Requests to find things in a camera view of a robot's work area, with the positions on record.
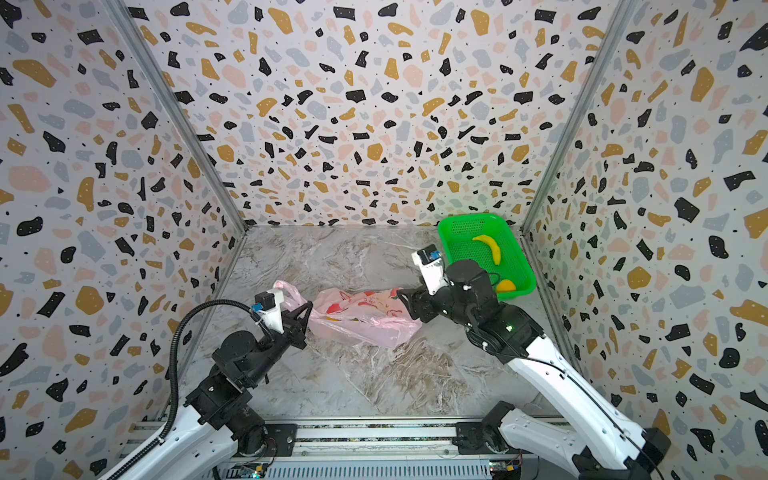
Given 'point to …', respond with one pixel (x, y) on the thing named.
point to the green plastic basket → (458, 233)
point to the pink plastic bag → (373, 316)
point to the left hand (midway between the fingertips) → (314, 305)
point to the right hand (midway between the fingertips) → (410, 287)
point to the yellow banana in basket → (493, 245)
